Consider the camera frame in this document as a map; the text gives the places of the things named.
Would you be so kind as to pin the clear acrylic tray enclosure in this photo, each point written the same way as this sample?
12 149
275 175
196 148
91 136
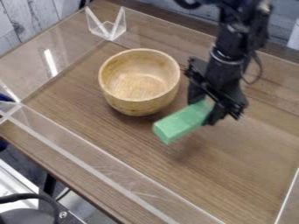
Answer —
224 175

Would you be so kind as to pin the light wooden bowl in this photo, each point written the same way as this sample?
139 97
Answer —
139 80

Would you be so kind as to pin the green rectangular block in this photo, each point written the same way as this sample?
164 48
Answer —
182 122

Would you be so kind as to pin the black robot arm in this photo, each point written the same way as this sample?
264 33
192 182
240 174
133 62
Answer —
243 34

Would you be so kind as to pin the black table leg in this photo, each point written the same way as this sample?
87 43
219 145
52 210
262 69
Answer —
49 184

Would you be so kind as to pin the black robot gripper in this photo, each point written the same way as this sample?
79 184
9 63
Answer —
215 79

